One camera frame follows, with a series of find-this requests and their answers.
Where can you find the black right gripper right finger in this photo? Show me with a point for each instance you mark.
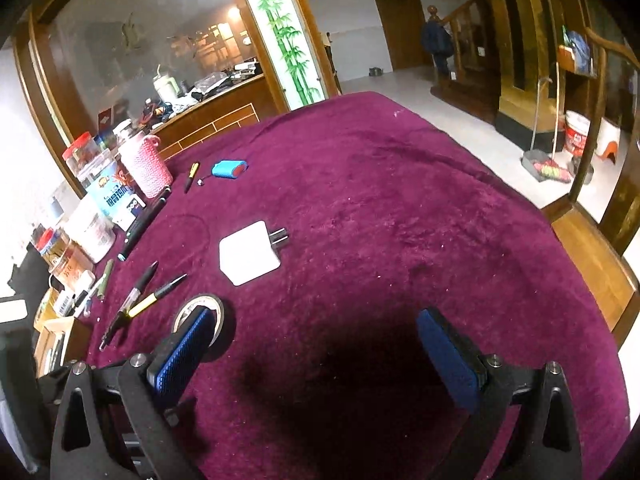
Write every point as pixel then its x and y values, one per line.
pixel 544 443

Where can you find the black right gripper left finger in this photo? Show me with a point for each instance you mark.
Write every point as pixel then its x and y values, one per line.
pixel 112 421

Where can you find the black tape roll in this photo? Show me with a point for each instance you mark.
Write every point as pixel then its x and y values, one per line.
pixel 202 317

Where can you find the cardboard tray box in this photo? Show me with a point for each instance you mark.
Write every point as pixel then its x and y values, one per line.
pixel 61 339

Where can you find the yellow black pen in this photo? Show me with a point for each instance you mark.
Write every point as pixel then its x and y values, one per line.
pixel 123 317

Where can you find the clear black pen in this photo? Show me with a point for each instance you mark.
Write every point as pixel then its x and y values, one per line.
pixel 140 286

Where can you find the green marker pen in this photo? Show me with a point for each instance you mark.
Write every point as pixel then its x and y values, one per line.
pixel 105 278

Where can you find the brown snack jar red lid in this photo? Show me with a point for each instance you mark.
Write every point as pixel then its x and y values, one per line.
pixel 66 260

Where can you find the clear plastic jar white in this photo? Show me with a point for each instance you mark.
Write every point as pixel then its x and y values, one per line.
pixel 90 228

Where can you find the small white plug charger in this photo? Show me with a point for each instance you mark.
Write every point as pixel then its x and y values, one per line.
pixel 251 253

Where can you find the long black flashlight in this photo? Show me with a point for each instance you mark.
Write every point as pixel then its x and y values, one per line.
pixel 133 236

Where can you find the blue printed box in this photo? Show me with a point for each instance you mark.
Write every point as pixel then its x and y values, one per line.
pixel 113 191

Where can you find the small yellow black screwdriver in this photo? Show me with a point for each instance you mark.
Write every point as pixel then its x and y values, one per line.
pixel 190 177

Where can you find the maroon velvet tablecloth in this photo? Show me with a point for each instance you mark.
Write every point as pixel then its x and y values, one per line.
pixel 386 215

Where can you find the clear jar red lid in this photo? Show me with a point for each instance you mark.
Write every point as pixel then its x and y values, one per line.
pixel 82 152

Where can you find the blue battery pack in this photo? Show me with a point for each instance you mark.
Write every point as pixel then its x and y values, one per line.
pixel 229 169

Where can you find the white red bucket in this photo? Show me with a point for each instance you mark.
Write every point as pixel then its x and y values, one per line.
pixel 576 132

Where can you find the wooden cabinet counter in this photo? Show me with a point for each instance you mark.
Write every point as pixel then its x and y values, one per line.
pixel 244 104

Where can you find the bamboo painted panel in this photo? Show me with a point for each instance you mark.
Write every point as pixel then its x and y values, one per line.
pixel 287 43

